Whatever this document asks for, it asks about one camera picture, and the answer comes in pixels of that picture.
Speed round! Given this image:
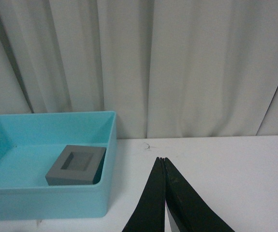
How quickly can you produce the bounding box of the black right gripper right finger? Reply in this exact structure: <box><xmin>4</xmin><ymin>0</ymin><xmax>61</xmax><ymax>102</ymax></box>
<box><xmin>164</xmin><ymin>158</ymin><xmax>233</xmax><ymax>232</ymax></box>

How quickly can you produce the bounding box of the light blue plastic box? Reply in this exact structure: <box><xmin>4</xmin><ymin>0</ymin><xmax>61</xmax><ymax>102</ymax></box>
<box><xmin>0</xmin><ymin>111</ymin><xmax>117</xmax><ymax>220</ymax></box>

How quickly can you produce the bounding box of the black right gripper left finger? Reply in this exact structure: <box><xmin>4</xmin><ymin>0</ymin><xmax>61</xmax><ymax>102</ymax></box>
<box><xmin>123</xmin><ymin>157</ymin><xmax>165</xmax><ymax>232</ymax></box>

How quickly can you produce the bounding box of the white curtain backdrop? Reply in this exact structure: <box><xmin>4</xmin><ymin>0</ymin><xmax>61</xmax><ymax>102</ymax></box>
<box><xmin>0</xmin><ymin>0</ymin><xmax>278</xmax><ymax>138</ymax></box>

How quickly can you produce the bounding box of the gray block with square hole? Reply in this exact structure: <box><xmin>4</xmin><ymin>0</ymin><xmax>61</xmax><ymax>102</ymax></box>
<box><xmin>45</xmin><ymin>145</ymin><xmax>106</xmax><ymax>186</ymax></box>

